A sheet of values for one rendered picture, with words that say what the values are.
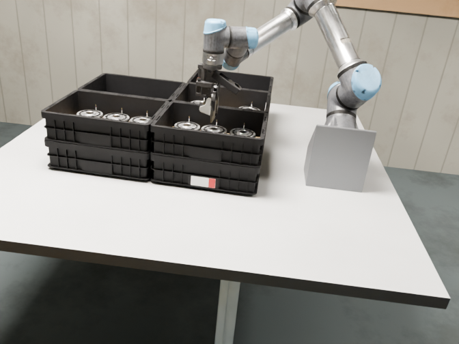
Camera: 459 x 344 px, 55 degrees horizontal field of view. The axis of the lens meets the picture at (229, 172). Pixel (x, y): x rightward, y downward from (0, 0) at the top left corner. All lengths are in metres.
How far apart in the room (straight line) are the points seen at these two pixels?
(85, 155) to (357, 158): 1.01
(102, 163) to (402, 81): 2.60
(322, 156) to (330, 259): 0.47
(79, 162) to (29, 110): 2.49
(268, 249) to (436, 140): 2.76
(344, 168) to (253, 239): 0.53
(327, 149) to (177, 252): 0.71
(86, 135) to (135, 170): 0.21
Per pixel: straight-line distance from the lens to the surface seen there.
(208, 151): 1.54
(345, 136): 1.67
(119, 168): 1.67
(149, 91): 2.15
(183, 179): 1.62
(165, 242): 1.34
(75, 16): 3.79
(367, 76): 1.68
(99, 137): 1.64
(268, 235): 1.41
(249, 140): 1.50
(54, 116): 1.68
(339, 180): 1.74
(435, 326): 2.40
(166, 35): 3.58
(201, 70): 1.63
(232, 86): 1.62
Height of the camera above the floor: 1.49
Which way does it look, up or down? 26 degrees down
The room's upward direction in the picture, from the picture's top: 5 degrees clockwise
